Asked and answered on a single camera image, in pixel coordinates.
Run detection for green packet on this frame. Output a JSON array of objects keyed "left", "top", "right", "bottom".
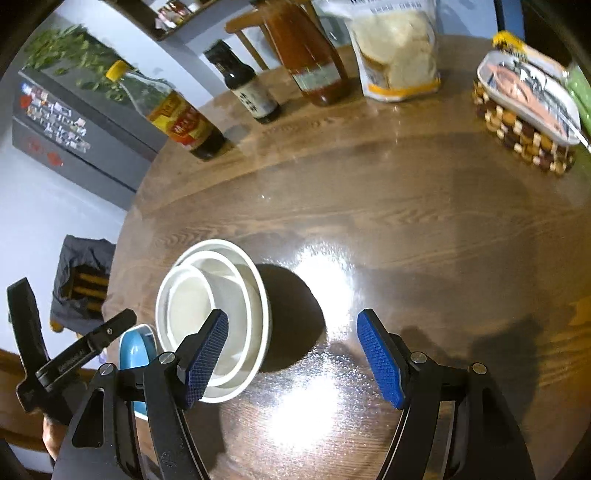
[{"left": 566, "top": 62, "right": 591, "bottom": 125}]

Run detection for green hanging plant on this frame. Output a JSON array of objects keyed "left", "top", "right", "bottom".
[{"left": 21, "top": 23, "right": 134, "bottom": 102}]

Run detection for red sauce jar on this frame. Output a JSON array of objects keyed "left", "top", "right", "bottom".
[{"left": 252, "top": 0, "right": 350, "bottom": 107}]

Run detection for dark cloth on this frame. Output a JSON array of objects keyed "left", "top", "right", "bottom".
[{"left": 50, "top": 234, "right": 116, "bottom": 333}]

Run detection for dark soy sauce bottle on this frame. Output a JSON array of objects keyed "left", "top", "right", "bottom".
[{"left": 204, "top": 39, "right": 282, "bottom": 124}]

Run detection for cream ribbed bowl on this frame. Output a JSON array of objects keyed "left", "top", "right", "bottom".
[{"left": 167, "top": 250, "right": 256, "bottom": 388}]

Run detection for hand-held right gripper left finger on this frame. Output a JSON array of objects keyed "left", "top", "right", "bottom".
[{"left": 52, "top": 308, "right": 230, "bottom": 480}]

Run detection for wooden bead trivet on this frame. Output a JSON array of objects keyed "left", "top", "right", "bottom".
[{"left": 472, "top": 78, "right": 578, "bottom": 176}]

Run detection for person's left hand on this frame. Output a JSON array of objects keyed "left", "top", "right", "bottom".
[{"left": 42, "top": 413, "right": 65, "bottom": 463}]

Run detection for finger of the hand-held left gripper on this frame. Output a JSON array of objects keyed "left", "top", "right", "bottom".
[
  {"left": 6, "top": 278, "right": 51, "bottom": 414},
  {"left": 34, "top": 309, "right": 138, "bottom": 388}
]

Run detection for yellow packet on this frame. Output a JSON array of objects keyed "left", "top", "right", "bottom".
[{"left": 492, "top": 30, "right": 571, "bottom": 77}]

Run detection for pink spoon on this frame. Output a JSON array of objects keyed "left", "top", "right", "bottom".
[{"left": 489, "top": 62, "right": 568, "bottom": 134}]

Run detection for blue plate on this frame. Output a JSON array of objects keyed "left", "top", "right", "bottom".
[{"left": 119, "top": 324, "right": 160, "bottom": 421}]

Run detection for grey refrigerator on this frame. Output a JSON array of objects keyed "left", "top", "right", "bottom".
[{"left": 11, "top": 69, "right": 160, "bottom": 210}]

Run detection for small white bowl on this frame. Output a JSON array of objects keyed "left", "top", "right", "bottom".
[{"left": 167, "top": 267, "right": 218, "bottom": 344}]

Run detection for flour bag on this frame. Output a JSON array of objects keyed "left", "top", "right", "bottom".
[{"left": 318, "top": 0, "right": 441, "bottom": 101}]

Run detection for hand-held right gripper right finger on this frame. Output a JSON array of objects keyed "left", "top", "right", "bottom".
[{"left": 356, "top": 308, "right": 536, "bottom": 480}]

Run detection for yellow-capped vinegar bottle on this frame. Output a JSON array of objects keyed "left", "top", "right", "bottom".
[{"left": 105, "top": 60, "right": 227, "bottom": 161}]

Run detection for large white ribbed bowl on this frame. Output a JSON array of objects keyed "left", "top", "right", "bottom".
[{"left": 156, "top": 239, "right": 271, "bottom": 404}]

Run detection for white rectangular tray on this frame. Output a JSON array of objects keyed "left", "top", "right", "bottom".
[{"left": 477, "top": 50, "right": 581, "bottom": 146}]

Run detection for metal tongs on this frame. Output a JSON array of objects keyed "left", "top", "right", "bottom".
[{"left": 512, "top": 60, "right": 591, "bottom": 153}]

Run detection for group of fridge magnets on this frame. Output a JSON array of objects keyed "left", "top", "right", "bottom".
[{"left": 18, "top": 83, "right": 90, "bottom": 153}]

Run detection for group of spice jars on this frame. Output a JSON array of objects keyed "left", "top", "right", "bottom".
[{"left": 157, "top": 0, "right": 195, "bottom": 28}]

